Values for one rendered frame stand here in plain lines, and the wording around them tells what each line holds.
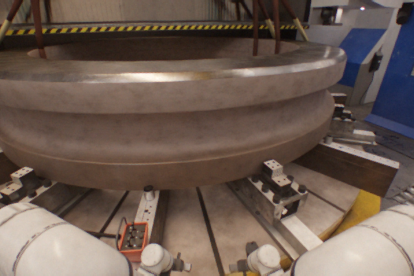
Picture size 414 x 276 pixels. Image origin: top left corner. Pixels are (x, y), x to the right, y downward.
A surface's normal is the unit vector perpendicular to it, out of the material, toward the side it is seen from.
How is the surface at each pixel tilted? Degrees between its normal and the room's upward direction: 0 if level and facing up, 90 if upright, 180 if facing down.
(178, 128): 90
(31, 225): 5
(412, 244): 26
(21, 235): 17
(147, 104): 90
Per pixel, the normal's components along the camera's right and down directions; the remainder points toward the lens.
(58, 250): 0.19, -0.75
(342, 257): -0.58, -0.69
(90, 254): 0.66, -0.71
